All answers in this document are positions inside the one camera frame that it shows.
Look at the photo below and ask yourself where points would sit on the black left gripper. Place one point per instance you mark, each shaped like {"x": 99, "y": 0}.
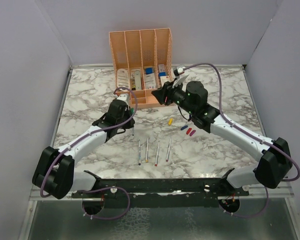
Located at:
{"x": 130, "y": 125}

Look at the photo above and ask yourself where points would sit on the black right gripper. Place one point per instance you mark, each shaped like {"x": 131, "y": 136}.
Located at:
{"x": 164, "y": 94}

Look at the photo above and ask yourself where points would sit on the blue white pen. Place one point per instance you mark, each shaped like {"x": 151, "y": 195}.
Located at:
{"x": 139, "y": 152}

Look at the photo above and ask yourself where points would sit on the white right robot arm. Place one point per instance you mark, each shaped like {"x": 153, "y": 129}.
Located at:
{"x": 272, "y": 155}

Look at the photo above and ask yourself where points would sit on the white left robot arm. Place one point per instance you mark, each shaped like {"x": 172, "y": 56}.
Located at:
{"x": 55, "y": 172}

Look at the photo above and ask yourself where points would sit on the yellow tipped white pen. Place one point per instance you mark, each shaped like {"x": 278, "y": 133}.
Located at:
{"x": 147, "y": 151}

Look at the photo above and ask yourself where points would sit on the magenta tipped white pen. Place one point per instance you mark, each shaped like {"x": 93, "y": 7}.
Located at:
{"x": 168, "y": 150}

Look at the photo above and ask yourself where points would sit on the red tipped white pen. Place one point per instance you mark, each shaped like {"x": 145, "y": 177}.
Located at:
{"x": 157, "y": 154}

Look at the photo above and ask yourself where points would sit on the white box blue lid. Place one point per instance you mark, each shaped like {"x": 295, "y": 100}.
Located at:
{"x": 149, "y": 78}

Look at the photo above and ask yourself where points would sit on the grey metal flat tool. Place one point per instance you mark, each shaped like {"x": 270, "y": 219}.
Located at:
{"x": 137, "y": 80}

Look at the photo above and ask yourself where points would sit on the white oval packaged item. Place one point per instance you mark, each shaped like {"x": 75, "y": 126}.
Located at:
{"x": 122, "y": 78}

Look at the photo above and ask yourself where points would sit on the peach plastic desk organizer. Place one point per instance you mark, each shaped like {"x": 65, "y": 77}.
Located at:
{"x": 134, "y": 49}

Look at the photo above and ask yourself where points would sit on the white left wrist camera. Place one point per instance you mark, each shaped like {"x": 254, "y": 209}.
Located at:
{"x": 125, "y": 97}

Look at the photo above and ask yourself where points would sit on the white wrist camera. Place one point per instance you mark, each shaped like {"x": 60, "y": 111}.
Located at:
{"x": 180, "y": 76}
{"x": 125, "y": 97}

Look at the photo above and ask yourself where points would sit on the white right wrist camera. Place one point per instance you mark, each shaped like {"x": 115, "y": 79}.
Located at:
{"x": 180, "y": 76}

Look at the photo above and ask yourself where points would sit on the black metal base frame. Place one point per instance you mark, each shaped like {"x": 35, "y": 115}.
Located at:
{"x": 159, "y": 192}

